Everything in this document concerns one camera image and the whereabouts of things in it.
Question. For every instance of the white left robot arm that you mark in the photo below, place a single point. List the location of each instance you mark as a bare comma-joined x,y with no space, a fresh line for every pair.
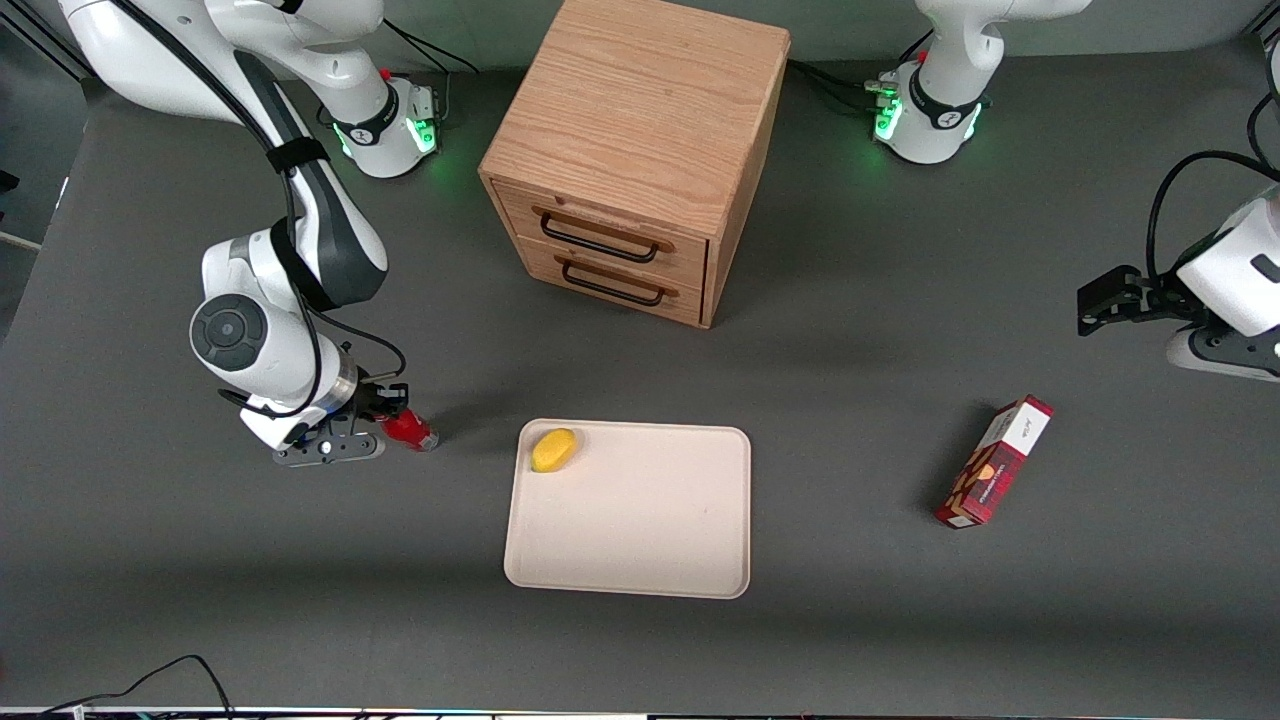
940,100

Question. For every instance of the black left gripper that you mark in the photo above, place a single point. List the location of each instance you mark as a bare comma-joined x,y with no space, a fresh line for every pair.
1150,297

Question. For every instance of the wooden drawer cabinet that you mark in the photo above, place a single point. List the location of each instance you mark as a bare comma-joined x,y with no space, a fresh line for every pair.
640,110

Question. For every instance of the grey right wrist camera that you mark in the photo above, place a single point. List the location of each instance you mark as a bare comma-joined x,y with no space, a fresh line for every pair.
330,450

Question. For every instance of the red coke bottle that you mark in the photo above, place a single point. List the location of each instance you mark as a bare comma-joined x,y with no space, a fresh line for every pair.
415,432

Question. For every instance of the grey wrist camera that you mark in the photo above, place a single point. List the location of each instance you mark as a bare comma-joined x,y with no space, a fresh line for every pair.
330,450
1220,362

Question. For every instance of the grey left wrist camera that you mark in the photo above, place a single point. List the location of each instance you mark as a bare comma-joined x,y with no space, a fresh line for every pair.
1220,362

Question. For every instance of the red cookie box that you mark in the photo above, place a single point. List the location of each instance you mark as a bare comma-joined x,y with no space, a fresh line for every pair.
992,465

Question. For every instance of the yellow lemon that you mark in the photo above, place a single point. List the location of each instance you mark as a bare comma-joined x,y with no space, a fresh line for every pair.
553,450

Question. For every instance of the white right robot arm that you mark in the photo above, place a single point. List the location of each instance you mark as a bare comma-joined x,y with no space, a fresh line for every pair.
250,330

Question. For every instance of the beige plastic tray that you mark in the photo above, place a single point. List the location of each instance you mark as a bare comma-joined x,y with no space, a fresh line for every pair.
640,520

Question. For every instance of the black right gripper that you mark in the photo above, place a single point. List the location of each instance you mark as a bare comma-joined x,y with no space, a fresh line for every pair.
372,402

